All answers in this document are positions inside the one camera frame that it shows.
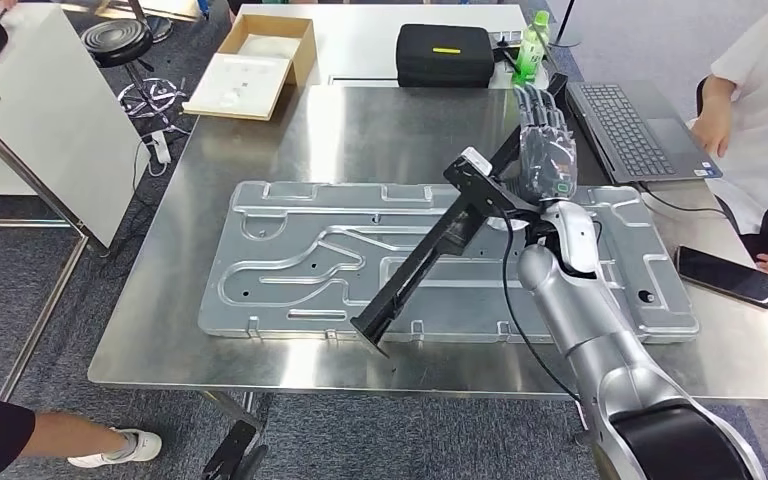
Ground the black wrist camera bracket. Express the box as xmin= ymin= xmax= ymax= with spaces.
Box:
xmin=442 ymin=155 xmax=546 ymax=218

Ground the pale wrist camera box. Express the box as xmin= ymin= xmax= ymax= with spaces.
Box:
xmin=459 ymin=146 xmax=494 ymax=178

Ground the green drink bottle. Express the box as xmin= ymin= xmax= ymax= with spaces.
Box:
xmin=512 ymin=9 xmax=552 ymax=88

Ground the open cardboard box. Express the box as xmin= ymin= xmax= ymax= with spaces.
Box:
xmin=181 ymin=13 xmax=318 ymax=123

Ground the black stand pole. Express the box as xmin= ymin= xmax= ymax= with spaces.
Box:
xmin=548 ymin=0 xmax=585 ymax=50

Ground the white floor power strip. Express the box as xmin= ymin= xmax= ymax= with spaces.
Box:
xmin=150 ymin=129 xmax=174 ymax=166

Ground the stamped grey metal plate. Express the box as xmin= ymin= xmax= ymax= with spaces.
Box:
xmin=196 ymin=179 xmax=702 ymax=346

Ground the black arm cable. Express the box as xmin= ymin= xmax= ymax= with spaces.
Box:
xmin=498 ymin=206 xmax=585 ymax=407

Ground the long black plastic part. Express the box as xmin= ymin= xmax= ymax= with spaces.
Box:
xmin=348 ymin=71 xmax=570 ymax=360

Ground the black smartphone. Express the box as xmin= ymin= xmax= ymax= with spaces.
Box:
xmin=674 ymin=245 xmax=768 ymax=311

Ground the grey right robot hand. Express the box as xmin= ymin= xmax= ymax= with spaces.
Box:
xmin=511 ymin=82 xmax=579 ymax=203

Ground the black laptop cable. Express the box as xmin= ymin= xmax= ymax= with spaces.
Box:
xmin=638 ymin=181 xmax=730 ymax=221

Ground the black case yellow label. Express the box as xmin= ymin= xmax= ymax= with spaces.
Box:
xmin=394 ymin=23 xmax=497 ymax=89

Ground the grey laptop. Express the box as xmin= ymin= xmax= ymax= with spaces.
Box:
xmin=564 ymin=78 xmax=724 ymax=186

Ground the black round stool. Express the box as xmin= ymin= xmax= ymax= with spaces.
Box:
xmin=80 ymin=17 xmax=191 ymax=135

